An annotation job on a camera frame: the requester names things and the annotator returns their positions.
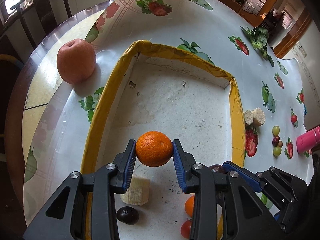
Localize white foam tray yellow rim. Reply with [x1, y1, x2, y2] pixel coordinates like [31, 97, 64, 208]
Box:
[81, 41, 245, 239]

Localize red apple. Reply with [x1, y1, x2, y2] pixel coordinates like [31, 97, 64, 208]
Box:
[56, 38, 96, 85]

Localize small cherry tomato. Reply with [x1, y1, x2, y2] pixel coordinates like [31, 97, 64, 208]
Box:
[291, 115, 297, 124]

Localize dark purple plum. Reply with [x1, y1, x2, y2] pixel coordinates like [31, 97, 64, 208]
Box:
[116, 206, 139, 225]

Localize small dark plum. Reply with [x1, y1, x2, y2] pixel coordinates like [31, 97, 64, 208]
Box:
[209, 164, 226, 174]

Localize green grape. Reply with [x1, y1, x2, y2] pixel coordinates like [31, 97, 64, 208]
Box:
[272, 146, 281, 157]
[272, 126, 280, 137]

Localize dark wooden chair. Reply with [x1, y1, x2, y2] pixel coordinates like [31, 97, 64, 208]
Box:
[10, 0, 72, 49]

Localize fruit print tablecloth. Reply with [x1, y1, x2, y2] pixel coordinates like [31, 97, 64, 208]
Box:
[23, 0, 319, 239]

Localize pink thermos bottle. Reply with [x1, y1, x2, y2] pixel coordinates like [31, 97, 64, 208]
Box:
[296, 126, 320, 154]

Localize orange mandarin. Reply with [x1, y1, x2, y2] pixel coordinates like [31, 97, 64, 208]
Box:
[136, 131, 173, 167]
[184, 195, 195, 217]

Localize green leafy vegetable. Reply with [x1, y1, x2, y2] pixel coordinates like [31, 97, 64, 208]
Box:
[240, 25, 274, 67]

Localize large red tomato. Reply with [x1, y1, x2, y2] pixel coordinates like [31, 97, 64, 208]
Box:
[180, 219, 192, 239]

